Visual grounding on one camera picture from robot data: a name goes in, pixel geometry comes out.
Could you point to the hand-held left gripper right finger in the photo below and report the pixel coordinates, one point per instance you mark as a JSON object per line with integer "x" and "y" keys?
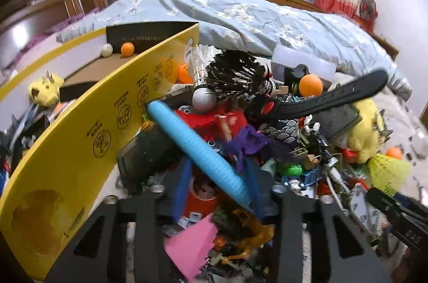
{"x": 266, "y": 201}

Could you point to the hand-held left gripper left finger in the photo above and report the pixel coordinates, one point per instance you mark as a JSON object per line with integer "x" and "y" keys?
{"x": 182, "y": 189}

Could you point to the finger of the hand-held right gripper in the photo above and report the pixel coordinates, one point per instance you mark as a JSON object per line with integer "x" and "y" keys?
{"x": 401, "y": 219}

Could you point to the blue corrugated tube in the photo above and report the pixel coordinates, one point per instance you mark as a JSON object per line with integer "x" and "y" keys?
{"x": 197, "y": 146}

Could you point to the yellow nylon shuttlecock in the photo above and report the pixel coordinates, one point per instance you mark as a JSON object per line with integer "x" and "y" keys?
{"x": 389, "y": 174}

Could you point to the purple toy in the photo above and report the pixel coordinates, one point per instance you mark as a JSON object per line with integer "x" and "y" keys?
{"x": 250, "y": 144}

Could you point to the yellow cardboard box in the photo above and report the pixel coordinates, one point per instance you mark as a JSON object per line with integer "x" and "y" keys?
{"x": 67, "y": 149}

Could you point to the red plastic disc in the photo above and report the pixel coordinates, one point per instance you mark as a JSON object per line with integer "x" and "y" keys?
{"x": 200, "y": 194}

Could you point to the blue toy car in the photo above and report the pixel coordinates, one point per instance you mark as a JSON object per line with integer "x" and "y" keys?
{"x": 301, "y": 181}

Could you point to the green toy figure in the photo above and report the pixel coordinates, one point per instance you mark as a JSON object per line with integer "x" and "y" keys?
{"x": 292, "y": 169}

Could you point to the grey toy plate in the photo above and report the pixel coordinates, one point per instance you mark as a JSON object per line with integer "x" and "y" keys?
{"x": 360, "y": 206}

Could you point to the dark transparent plastic box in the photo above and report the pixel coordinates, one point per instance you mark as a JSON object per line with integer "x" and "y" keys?
{"x": 147, "y": 152}

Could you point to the pink foam piece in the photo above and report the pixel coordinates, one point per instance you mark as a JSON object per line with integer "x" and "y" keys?
{"x": 192, "y": 243}

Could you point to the pile of small toy bricks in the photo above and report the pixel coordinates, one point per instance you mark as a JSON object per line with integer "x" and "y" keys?
{"x": 311, "y": 156}

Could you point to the orange ping pong ball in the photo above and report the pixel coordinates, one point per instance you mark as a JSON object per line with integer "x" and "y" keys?
{"x": 184, "y": 73}
{"x": 394, "y": 153}
{"x": 310, "y": 85}
{"x": 127, "y": 49}

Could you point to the red toy building piece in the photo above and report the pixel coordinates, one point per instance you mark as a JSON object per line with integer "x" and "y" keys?
{"x": 200, "y": 122}

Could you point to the wave patterned pouch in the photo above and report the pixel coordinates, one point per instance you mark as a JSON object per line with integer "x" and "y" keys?
{"x": 284, "y": 132}

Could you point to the silver ball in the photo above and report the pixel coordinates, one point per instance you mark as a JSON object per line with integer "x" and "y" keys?
{"x": 204, "y": 98}

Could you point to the yellow plush toy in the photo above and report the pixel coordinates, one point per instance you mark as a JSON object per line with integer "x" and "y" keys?
{"x": 367, "y": 131}
{"x": 45, "y": 90}

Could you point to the black flat case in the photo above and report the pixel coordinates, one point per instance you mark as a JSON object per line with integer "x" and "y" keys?
{"x": 341, "y": 122}

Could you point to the white feather shuttlecock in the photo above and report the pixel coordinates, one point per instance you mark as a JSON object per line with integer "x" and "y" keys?
{"x": 202, "y": 64}

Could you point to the black feather shuttlecock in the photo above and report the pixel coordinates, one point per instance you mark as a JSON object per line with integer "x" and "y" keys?
{"x": 237, "y": 72}

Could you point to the white translucent plastic box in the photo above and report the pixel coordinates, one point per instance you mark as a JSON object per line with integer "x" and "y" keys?
{"x": 301, "y": 57}

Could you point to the white ping pong ball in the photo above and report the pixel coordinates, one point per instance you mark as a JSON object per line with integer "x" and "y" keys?
{"x": 107, "y": 50}

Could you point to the wooden bed footboard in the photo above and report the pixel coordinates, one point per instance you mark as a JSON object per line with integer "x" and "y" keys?
{"x": 384, "y": 42}

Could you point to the blue floral blanket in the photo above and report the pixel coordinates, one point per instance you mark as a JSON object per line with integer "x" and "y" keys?
{"x": 240, "y": 15}

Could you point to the purple fringed cloth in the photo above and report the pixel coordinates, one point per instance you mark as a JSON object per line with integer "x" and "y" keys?
{"x": 80, "y": 17}

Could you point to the red standing fan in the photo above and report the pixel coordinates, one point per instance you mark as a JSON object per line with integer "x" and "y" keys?
{"x": 367, "y": 7}

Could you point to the black plastic bracket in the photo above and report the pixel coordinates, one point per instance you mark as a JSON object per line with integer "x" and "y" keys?
{"x": 296, "y": 72}

